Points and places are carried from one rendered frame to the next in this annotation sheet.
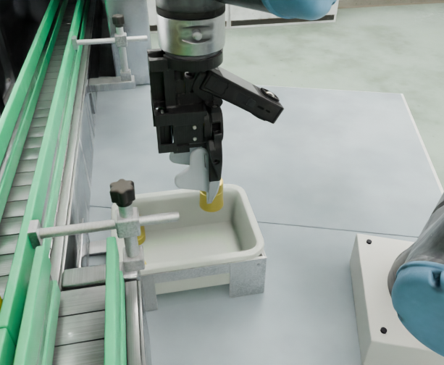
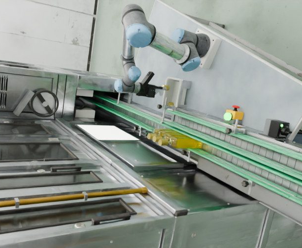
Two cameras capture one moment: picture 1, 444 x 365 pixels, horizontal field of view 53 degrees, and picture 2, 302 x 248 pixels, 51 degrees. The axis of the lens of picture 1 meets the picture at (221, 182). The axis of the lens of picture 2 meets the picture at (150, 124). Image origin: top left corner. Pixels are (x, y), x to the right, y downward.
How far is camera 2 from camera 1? 153 cm
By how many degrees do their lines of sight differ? 20
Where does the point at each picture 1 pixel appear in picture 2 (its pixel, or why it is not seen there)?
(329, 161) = not seen: hidden behind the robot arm
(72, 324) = (179, 121)
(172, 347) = (193, 105)
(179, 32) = (136, 90)
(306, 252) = not seen: hidden behind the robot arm
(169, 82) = (142, 93)
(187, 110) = (148, 91)
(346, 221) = not seen: hidden behind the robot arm
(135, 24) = (112, 83)
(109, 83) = (130, 97)
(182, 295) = (185, 99)
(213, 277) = (183, 92)
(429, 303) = (187, 69)
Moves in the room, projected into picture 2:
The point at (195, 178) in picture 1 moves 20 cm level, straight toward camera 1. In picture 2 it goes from (160, 91) to (179, 100)
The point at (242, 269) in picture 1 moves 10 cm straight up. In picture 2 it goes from (183, 85) to (171, 83)
